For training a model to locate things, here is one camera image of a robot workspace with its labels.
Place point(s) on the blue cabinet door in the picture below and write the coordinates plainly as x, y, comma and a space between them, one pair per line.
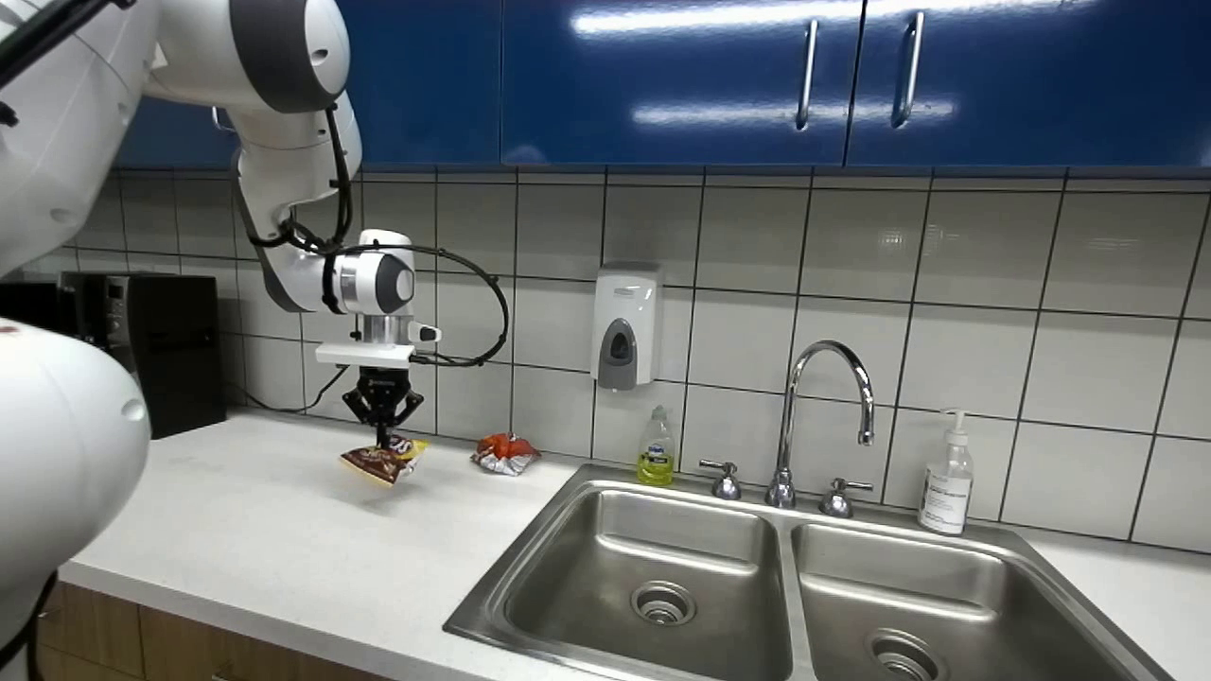
1060, 89
684, 76
431, 76

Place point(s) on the white wall soap dispenser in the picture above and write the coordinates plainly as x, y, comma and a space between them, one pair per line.
621, 328

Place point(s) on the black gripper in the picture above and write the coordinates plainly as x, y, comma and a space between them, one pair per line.
385, 393

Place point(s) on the yellow dish soap bottle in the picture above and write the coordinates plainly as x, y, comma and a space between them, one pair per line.
657, 459

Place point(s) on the chrome faucet knob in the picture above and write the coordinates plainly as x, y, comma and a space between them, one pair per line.
840, 501
725, 483

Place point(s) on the stainless steel double sink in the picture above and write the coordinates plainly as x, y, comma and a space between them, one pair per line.
707, 570

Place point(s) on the black countertop appliance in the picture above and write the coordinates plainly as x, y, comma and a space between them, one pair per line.
163, 353

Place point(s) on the chrome gooseneck faucet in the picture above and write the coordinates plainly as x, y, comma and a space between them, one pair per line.
789, 429

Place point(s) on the wooden base cabinet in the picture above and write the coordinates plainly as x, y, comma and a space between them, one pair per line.
176, 643

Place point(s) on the yellow snack packet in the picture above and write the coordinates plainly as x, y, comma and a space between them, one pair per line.
379, 463

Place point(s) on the clear pump soap bottle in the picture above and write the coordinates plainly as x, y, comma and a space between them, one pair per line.
943, 493

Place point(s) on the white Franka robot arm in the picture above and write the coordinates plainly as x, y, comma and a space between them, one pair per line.
76, 419

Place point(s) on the red snack packet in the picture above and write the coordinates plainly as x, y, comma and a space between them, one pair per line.
505, 454

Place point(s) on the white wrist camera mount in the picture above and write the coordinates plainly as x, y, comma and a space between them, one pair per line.
379, 353

